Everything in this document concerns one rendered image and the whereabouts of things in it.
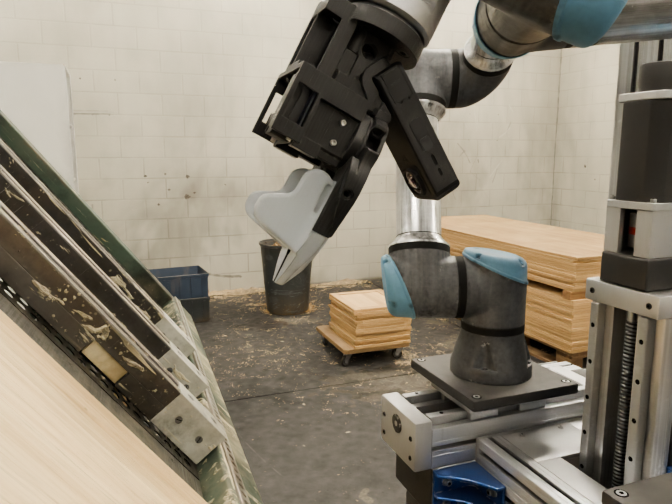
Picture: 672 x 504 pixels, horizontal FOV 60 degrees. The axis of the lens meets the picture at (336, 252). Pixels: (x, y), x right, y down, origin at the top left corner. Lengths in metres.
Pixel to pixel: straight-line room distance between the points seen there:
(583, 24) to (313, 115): 0.22
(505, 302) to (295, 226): 0.69
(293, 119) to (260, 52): 5.82
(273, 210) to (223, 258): 5.74
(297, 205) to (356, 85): 0.10
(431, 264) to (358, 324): 2.92
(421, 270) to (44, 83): 3.86
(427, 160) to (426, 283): 0.59
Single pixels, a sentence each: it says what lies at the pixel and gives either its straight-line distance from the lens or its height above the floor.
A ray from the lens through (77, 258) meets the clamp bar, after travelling 1.29.
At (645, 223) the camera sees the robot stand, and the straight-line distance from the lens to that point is 0.93.
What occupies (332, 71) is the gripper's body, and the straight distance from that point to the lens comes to 0.45.
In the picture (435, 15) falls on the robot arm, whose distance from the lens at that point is 0.48.
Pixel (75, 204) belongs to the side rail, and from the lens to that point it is 2.20.
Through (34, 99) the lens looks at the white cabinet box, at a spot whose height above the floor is 1.81.
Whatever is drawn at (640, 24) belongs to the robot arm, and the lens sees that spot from 0.65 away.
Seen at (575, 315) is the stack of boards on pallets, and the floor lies 0.40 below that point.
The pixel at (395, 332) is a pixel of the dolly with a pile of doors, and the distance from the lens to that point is 4.12.
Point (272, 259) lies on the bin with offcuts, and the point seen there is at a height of 0.52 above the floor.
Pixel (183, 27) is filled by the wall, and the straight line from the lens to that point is 6.14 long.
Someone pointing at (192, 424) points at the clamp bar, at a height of 0.96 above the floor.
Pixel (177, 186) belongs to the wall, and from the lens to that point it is 6.02.
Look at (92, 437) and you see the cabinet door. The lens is 0.82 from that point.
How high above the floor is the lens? 1.45
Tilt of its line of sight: 10 degrees down
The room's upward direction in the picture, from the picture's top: straight up
